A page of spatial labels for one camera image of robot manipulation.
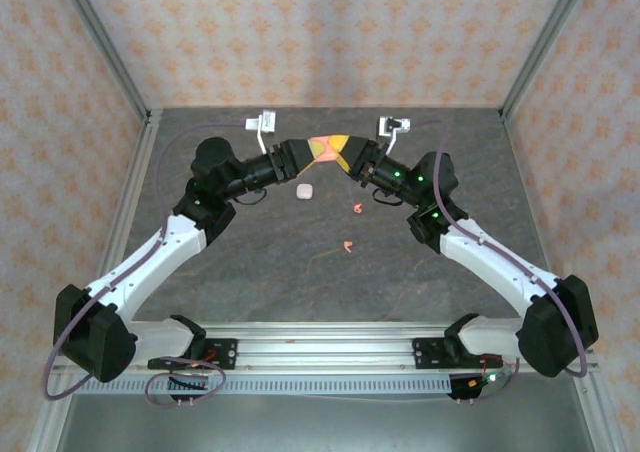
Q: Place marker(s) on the pale pink charging case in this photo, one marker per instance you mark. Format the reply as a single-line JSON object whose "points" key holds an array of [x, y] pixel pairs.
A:
{"points": [[304, 191]]}

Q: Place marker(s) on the coral charging case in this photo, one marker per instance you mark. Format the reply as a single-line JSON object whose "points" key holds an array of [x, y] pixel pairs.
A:
{"points": [[326, 148]]}

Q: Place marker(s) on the coral earbud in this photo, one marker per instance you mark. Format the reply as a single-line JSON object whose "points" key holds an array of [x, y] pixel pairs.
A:
{"points": [[348, 245], [357, 207]]}

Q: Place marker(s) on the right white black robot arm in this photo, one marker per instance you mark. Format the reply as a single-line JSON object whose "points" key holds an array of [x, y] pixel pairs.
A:
{"points": [[495, 262]]}

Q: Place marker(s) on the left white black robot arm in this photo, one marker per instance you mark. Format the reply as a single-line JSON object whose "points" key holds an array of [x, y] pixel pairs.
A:
{"points": [[160, 262]]}

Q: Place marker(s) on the small circuit board green LED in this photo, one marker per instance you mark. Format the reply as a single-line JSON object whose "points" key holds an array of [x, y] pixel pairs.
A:
{"points": [[492, 377]]}

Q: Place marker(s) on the aluminium frame side rail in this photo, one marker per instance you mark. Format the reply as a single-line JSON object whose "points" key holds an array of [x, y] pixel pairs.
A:
{"points": [[595, 412], [128, 212]]}

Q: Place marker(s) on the aluminium frame post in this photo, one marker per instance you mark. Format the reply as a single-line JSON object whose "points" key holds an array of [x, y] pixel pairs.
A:
{"points": [[103, 42], [547, 42]]}

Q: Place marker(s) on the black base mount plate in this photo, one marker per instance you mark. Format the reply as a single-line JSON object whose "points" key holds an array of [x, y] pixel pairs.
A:
{"points": [[227, 354], [425, 354]]}

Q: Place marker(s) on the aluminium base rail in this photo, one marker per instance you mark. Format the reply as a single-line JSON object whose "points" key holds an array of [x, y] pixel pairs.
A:
{"points": [[325, 347]]}

